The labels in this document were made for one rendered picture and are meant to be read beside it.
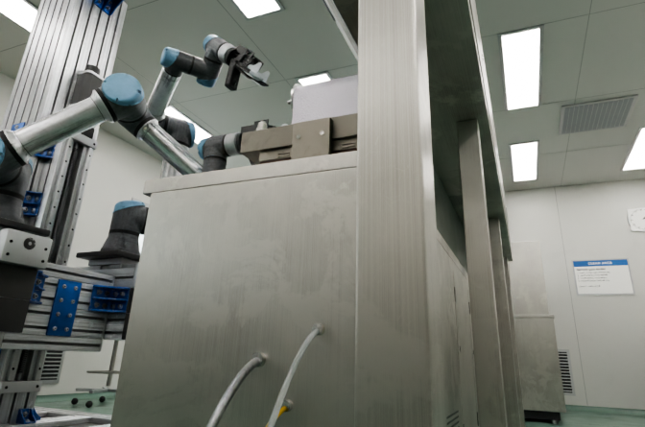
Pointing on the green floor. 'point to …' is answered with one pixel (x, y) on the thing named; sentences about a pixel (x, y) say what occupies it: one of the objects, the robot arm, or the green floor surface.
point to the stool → (103, 373)
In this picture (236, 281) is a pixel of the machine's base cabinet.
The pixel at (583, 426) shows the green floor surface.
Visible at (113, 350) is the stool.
